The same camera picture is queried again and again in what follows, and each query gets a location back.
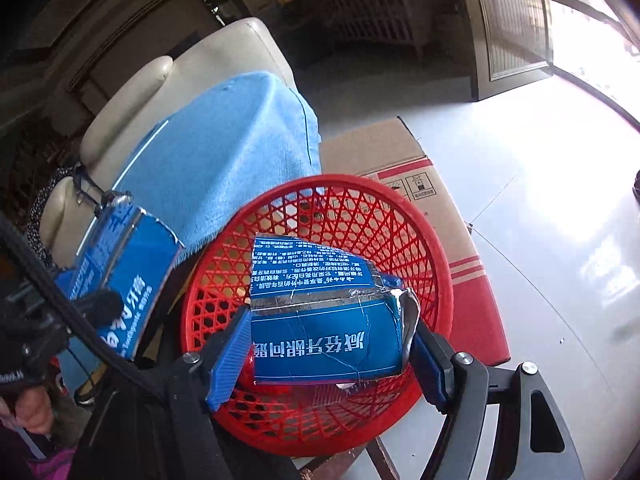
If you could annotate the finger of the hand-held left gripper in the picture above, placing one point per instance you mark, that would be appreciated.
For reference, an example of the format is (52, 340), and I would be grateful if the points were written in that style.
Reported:
(100, 305)

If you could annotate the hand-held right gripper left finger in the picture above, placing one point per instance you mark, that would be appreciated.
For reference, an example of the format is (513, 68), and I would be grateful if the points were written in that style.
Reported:
(232, 360)

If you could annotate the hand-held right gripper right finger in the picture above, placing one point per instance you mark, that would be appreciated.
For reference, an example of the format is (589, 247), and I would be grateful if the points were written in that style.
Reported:
(429, 377)

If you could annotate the torn blue toothpaste box piece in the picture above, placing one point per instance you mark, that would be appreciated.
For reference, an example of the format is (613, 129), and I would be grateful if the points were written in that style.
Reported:
(320, 345)

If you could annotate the red plastic mesh basket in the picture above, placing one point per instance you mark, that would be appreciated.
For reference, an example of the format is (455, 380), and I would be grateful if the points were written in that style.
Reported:
(350, 220)

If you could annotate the person's left hand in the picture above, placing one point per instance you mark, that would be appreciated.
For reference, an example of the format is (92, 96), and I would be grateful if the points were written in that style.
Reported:
(36, 410)

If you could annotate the wooden stool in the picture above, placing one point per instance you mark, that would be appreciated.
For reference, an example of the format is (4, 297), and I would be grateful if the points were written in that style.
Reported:
(380, 460)

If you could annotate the dark dotted cloth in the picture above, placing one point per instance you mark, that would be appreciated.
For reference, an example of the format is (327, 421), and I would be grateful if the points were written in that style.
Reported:
(42, 200)

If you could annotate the purple clothing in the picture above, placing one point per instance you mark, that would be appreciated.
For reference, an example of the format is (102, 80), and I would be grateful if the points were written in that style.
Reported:
(50, 465)

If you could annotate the thin white straw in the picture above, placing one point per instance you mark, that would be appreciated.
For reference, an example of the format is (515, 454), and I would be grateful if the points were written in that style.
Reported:
(145, 148)

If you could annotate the blue towel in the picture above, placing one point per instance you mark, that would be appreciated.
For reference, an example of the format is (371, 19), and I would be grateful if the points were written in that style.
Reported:
(225, 135)

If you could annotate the brown cardboard box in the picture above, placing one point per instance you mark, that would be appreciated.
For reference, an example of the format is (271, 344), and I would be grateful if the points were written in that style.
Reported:
(390, 145)

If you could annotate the beige leather sofa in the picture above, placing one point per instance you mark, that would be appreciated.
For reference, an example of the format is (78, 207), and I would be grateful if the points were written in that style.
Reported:
(240, 45)

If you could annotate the brown framed door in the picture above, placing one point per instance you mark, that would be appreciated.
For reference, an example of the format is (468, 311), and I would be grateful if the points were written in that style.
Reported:
(510, 25)

